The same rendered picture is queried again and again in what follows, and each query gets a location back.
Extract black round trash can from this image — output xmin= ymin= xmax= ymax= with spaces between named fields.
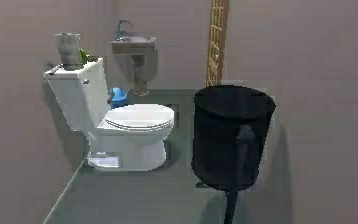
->
xmin=190 ymin=84 xmax=277 ymax=192

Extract white toilet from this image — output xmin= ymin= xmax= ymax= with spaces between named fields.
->
xmin=43 ymin=57 xmax=176 ymax=173

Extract blue plunger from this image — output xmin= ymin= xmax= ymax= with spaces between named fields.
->
xmin=106 ymin=86 xmax=129 ymax=110

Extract wooden lattice door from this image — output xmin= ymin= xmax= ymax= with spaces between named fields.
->
xmin=205 ymin=0 xmax=230 ymax=88

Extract grey curved faucet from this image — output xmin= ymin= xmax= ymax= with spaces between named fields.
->
xmin=114 ymin=19 xmax=134 ymax=42

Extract green small plant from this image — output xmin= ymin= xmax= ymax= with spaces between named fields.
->
xmin=79 ymin=48 xmax=99 ymax=65

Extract grey flat bar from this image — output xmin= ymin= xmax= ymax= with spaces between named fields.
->
xmin=48 ymin=64 xmax=63 ymax=75

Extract grey wall sink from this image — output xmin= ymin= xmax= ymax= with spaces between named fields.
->
xmin=111 ymin=35 xmax=158 ymax=97

